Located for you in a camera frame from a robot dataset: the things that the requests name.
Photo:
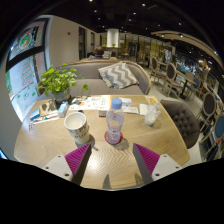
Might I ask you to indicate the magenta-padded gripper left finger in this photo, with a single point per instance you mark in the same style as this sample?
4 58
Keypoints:
77 158

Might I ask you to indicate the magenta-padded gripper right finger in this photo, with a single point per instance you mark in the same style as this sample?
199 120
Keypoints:
147 158

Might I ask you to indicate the clear blue-capped water bottle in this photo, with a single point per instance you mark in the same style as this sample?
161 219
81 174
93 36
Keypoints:
115 121

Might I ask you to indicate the white printed ceramic mug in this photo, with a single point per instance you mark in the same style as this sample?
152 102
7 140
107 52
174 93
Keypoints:
78 128

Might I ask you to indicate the flat round red coaster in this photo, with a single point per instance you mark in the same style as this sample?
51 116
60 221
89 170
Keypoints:
107 139

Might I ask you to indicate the clear plastic cup with straw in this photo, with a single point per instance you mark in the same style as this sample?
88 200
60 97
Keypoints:
152 115

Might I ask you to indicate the dark grey tufted chair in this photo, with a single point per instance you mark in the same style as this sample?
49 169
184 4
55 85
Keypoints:
181 121

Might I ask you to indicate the white paper napkin pack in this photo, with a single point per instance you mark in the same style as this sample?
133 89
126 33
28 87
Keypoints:
130 108

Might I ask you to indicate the white printed wooden box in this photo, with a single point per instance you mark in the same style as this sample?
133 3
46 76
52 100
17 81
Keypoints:
90 103

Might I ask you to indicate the brown printed card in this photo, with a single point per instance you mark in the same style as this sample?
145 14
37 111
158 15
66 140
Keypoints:
48 107

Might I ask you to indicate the yellow table card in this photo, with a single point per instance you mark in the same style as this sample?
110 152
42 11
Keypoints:
151 99

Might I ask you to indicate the blue white card box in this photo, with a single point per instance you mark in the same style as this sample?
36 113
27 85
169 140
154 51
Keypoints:
34 115

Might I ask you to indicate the green potted plant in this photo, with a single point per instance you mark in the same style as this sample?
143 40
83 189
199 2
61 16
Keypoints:
58 81

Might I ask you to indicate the group of wooden dining chairs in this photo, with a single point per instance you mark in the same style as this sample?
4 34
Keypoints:
171 75

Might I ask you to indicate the grey curved sofa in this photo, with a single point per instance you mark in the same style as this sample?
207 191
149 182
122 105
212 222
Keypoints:
86 71

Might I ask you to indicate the grey white zigzag cushion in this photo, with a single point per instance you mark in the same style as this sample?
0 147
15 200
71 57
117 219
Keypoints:
118 75

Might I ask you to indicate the person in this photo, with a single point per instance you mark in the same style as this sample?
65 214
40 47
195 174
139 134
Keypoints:
97 53

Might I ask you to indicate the group of ceiling spotlights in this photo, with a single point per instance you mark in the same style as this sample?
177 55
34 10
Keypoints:
143 13

